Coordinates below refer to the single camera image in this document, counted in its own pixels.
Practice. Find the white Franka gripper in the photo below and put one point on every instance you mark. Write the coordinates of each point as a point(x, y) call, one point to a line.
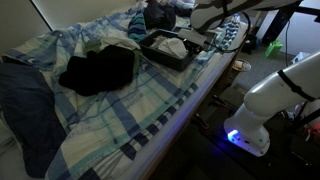
point(211, 39)

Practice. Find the black plastic box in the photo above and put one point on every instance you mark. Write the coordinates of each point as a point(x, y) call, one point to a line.
point(163, 56)

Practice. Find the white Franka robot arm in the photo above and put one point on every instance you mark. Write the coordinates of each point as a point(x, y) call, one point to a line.
point(266, 100)

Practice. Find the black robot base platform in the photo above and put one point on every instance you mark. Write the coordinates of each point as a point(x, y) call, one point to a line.
point(233, 160)

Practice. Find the white cloth in box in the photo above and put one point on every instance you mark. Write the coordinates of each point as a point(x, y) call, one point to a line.
point(173, 48)

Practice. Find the white box device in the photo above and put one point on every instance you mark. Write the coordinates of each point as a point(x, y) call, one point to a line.
point(299, 57)

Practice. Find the dark navy garment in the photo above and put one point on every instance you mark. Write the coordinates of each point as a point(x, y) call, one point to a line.
point(160, 15)

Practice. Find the teal striped cloth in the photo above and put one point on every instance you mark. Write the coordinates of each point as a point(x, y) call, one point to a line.
point(136, 28)

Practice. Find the green bag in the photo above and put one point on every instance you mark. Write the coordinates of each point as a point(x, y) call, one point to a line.
point(273, 49)

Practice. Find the blue white checkered bedsheet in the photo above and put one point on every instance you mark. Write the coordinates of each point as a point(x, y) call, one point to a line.
point(133, 106)

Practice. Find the black stand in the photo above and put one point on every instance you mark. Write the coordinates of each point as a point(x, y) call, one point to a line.
point(276, 25)

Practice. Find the black garment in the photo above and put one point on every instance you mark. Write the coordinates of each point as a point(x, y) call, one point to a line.
point(100, 70)

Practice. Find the pale green cloth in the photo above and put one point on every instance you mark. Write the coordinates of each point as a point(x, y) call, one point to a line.
point(91, 46)

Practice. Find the red fabric item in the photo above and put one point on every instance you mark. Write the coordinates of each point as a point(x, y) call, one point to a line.
point(314, 132)

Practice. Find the dark blue jeans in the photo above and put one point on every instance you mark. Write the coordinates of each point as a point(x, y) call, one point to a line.
point(26, 110)

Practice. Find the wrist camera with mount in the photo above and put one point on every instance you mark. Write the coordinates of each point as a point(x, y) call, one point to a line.
point(192, 36)

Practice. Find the bed with wooden frame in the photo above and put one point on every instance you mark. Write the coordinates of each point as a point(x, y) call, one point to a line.
point(176, 124)

